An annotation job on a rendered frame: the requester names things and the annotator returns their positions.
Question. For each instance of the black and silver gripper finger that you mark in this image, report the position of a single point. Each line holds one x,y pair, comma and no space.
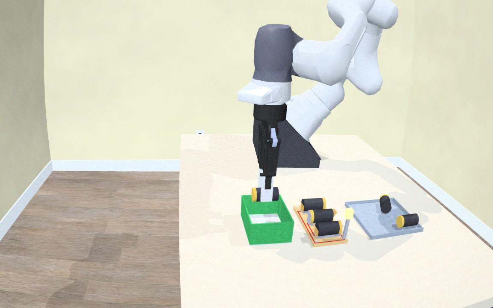
271,153
260,154

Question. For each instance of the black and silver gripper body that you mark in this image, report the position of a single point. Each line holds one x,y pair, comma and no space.
270,115

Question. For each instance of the green open-top box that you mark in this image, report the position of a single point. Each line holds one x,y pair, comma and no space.
266,223

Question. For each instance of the black battery with yellow end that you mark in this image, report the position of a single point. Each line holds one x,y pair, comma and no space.
407,220
329,228
313,203
256,194
385,203
322,215

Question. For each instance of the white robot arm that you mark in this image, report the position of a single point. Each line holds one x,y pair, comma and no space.
280,53

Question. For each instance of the light blue tray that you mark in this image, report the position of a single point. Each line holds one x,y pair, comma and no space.
378,225

